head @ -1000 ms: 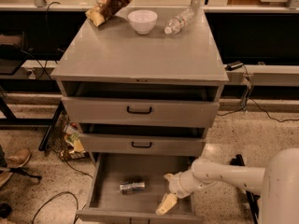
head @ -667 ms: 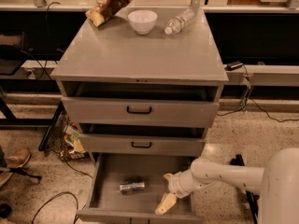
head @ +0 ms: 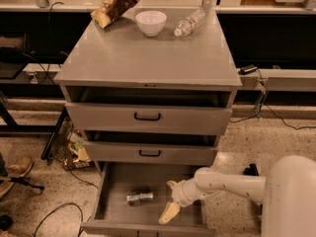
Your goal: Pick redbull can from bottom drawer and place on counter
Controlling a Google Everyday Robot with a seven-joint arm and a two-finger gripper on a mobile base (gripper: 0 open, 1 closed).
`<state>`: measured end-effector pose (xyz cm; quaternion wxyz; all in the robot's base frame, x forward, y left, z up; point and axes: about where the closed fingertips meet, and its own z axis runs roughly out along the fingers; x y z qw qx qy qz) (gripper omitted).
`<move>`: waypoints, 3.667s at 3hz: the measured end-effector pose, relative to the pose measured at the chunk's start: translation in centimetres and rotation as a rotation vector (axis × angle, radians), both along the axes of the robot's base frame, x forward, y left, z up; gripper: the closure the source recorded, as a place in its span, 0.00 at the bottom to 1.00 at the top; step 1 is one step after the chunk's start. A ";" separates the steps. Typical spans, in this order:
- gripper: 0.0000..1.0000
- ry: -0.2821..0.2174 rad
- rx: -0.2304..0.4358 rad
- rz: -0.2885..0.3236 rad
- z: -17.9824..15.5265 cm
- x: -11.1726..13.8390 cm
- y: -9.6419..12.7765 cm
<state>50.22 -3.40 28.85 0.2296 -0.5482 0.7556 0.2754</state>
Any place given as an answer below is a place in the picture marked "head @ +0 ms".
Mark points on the wire basket with items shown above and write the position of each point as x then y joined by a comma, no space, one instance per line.
68,148

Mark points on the white bowl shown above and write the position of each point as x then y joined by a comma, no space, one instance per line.
151,23

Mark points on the grey drawer cabinet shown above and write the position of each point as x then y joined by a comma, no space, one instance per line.
122,66

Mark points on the black power adapter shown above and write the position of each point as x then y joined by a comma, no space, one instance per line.
248,69

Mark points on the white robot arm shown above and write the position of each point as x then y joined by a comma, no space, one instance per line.
287,195

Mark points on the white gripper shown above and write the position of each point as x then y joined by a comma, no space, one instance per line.
182,193

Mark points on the black top drawer handle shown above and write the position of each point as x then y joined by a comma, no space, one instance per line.
137,116

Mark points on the grey top drawer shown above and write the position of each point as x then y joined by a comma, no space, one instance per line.
174,120

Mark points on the grey bottom drawer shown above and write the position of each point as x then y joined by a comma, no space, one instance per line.
113,216

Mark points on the clear plastic water bottle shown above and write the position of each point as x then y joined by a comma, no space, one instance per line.
186,26

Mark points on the grey middle drawer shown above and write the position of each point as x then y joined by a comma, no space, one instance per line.
170,154

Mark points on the grey drawer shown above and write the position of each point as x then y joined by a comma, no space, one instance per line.
113,216
174,120
170,154

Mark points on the brown chip bag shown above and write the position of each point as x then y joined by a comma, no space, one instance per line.
111,10

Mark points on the silver redbull can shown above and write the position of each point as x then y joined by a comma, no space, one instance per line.
137,198

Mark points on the black metal cart frame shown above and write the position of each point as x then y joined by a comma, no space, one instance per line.
251,170

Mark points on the black drawer handle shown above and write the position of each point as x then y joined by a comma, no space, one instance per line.
144,153
137,116

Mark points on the black middle drawer handle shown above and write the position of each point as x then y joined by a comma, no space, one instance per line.
144,153

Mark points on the brown shoe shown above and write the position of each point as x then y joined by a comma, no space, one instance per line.
20,168

